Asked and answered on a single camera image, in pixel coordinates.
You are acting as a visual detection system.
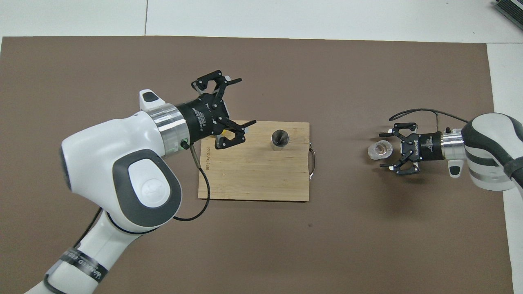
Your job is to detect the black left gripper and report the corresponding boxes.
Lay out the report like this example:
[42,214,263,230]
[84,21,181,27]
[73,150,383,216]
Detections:
[177,70,257,150]

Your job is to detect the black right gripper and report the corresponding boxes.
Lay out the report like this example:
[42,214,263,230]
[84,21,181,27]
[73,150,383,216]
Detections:
[379,122,444,176]

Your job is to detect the small clear glass cup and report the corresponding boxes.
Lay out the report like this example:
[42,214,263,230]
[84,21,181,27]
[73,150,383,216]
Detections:
[368,140,393,160]

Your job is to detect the steel double jigger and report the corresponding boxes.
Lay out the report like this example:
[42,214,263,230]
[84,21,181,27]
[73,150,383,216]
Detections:
[271,129,291,151]

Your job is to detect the bamboo cutting board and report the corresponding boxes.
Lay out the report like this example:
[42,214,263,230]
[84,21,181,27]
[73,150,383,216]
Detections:
[198,120,316,202]

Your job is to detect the brown table mat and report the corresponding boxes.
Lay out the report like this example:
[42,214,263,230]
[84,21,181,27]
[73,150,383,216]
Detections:
[0,36,514,294]

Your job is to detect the grey ribbed device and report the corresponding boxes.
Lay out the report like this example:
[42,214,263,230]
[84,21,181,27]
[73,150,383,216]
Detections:
[492,0,523,30]

